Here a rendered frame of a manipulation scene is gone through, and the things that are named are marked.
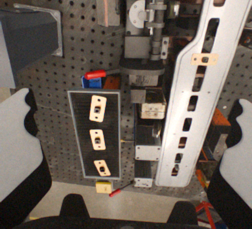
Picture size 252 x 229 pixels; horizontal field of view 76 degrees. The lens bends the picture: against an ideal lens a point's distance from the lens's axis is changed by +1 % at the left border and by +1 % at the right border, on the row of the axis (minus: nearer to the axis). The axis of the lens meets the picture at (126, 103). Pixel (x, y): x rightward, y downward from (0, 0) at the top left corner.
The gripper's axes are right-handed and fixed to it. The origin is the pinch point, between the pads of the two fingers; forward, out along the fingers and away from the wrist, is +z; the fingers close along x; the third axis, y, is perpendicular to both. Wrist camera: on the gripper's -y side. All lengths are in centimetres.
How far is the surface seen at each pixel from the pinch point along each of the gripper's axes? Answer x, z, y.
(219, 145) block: 38, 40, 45
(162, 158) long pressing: 17, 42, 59
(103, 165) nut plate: -9, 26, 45
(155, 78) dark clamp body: 7.1, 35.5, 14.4
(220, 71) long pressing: 30, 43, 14
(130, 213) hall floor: 11, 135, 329
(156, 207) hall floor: 55, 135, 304
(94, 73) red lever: -9.7, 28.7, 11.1
